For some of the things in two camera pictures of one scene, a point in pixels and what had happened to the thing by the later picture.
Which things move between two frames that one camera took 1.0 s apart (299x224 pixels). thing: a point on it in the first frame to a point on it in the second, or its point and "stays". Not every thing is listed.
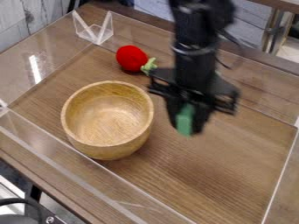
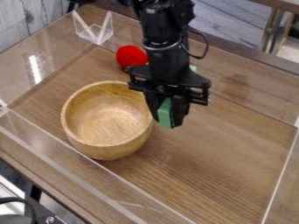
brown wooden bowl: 107,116 stays
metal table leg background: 277,31 stays
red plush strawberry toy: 132,59 stays
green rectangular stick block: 185,119 to 165,109
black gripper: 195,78 to 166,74
